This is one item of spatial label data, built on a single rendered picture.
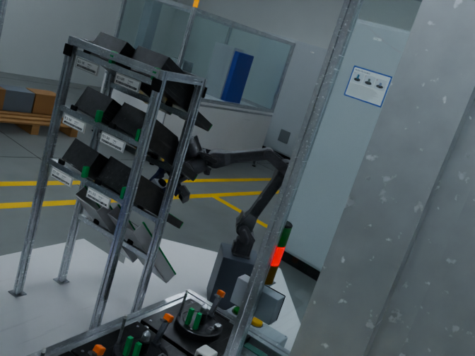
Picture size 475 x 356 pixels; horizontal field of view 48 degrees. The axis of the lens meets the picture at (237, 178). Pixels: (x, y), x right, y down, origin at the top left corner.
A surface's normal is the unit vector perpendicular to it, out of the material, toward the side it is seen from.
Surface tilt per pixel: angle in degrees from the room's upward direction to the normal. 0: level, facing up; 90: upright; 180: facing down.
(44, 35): 90
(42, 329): 0
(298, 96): 90
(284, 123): 90
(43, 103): 90
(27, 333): 0
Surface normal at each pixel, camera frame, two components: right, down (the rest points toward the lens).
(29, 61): 0.73, 0.38
